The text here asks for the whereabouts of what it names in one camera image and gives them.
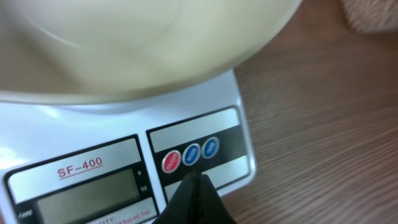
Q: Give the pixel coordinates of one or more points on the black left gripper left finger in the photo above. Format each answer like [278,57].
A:
[181,207]

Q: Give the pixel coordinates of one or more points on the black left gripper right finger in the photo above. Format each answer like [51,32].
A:
[210,208]

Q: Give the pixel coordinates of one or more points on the white digital kitchen scale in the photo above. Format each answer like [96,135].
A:
[122,162]

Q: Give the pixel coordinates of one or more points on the cream white bowl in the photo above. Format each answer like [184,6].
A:
[98,51]

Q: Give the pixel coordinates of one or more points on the clear plastic bean container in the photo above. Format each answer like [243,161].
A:
[371,16]

